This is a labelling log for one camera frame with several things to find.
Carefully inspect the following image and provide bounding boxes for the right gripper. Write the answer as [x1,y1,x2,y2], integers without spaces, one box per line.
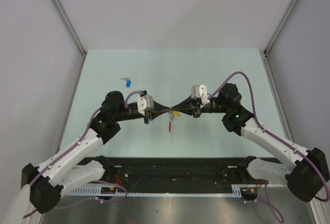
[172,94,228,118]

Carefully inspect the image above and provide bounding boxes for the yellow tag key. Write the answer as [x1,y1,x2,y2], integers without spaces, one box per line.
[172,111,181,117]

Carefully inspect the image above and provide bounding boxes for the red handled keyring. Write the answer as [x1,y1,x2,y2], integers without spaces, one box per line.
[168,109,175,132]

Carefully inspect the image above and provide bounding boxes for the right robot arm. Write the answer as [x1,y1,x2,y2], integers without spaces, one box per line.
[171,83,329,202]

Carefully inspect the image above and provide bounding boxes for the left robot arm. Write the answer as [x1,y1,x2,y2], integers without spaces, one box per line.
[21,91,171,214]

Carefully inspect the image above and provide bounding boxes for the solid blue tag key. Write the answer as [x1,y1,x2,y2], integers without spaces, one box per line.
[120,77,131,88]

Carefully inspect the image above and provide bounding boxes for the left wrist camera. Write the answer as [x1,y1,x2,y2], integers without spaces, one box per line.
[137,94,154,116]

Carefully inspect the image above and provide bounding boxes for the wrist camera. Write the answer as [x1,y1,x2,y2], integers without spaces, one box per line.
[137,94,154,116]
[191,84,210,105]

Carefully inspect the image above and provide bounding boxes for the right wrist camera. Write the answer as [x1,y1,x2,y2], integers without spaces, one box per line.
[191,84,210,105]

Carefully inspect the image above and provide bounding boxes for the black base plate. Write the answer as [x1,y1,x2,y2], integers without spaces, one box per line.
[77,156,289,194]

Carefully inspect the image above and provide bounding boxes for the right aluminium frame post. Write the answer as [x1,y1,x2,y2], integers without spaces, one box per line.
[263,0,312,55]

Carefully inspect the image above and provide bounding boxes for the aluminium frame post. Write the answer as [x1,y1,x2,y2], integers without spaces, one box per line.
[263,0,312,55]
[38,0,87,57]

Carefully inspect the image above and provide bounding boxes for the white cable duct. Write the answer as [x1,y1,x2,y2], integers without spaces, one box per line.
[64,184,269,198]

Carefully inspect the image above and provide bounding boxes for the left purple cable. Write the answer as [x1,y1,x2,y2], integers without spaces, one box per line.
[22,90,145,219]

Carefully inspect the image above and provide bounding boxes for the left aluminium frame post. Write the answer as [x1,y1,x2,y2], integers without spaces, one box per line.
[38,0,87,57]

